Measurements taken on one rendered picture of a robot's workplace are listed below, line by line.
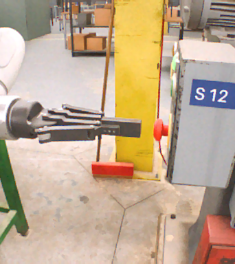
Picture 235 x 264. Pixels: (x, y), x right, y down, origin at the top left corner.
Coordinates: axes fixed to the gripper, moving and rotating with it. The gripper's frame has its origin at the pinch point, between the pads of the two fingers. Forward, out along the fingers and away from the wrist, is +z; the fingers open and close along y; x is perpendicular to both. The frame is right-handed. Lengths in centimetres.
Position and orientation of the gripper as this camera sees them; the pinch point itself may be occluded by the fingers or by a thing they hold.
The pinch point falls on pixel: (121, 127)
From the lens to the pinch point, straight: 46.5
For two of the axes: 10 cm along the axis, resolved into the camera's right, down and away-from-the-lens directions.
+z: 9.8, 0.9, -1.6
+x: 0.0, -8.8, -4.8
